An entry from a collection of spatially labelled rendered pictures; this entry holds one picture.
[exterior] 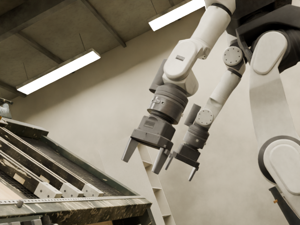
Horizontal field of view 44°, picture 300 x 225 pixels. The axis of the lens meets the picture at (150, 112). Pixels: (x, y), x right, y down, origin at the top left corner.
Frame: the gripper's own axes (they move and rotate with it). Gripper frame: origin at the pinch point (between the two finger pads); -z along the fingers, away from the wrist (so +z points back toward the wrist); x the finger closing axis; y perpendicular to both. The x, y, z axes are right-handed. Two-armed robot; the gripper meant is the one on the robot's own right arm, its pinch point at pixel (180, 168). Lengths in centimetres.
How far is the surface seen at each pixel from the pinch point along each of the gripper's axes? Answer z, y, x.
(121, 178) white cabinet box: -103, -377, -17
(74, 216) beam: -53, -44, 29
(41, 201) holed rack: -47, -29, 47
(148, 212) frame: -62, -136, -24
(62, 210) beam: -48, -31, 36
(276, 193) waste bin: -22, -331, -210
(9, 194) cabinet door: -50, -28, 62
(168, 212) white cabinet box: -125, -396, -105
